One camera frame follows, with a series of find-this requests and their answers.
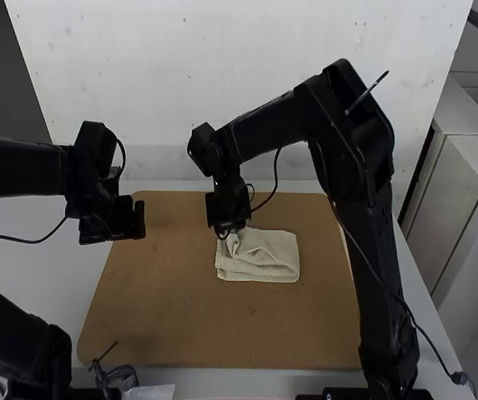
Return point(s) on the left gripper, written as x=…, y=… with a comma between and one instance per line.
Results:
x=105, y=216

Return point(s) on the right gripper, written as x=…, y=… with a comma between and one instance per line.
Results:
x=228, y=208

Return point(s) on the pale towel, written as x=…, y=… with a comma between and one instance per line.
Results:
x=263, y=260

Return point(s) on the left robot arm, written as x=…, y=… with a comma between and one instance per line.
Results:
x=13, y=166

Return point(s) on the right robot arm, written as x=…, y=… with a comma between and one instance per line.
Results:
x=347, y=166

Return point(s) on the cork mat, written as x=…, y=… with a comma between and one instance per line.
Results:
x=188, y=316

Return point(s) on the silver foil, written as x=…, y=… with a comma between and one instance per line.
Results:
x=151, y=392

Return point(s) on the grey cabinet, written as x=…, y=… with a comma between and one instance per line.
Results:
x=468, y=200

